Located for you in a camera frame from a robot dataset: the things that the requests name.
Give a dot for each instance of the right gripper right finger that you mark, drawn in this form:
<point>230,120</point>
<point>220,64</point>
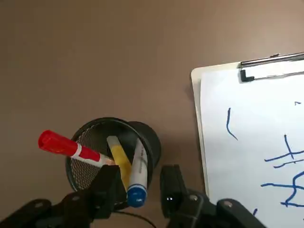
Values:
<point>190,211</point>

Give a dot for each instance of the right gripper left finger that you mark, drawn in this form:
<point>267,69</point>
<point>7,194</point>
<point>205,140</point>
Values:
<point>71,209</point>

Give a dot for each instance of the white pen with blue end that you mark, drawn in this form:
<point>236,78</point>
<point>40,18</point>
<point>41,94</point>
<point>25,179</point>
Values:
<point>140,171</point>

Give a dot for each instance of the black mesh pen holder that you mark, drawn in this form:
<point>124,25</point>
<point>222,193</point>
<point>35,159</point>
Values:
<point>147,142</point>

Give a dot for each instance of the white A4 paper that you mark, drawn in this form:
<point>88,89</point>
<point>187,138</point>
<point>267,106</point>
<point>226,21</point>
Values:
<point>249,107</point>

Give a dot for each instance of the white marker with red cap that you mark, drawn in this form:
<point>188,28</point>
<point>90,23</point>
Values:
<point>57,143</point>

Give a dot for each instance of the yellow marker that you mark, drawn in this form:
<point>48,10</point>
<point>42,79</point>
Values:
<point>120,156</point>

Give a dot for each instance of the white clipboard with metal clip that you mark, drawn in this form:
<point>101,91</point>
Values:
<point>196,95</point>

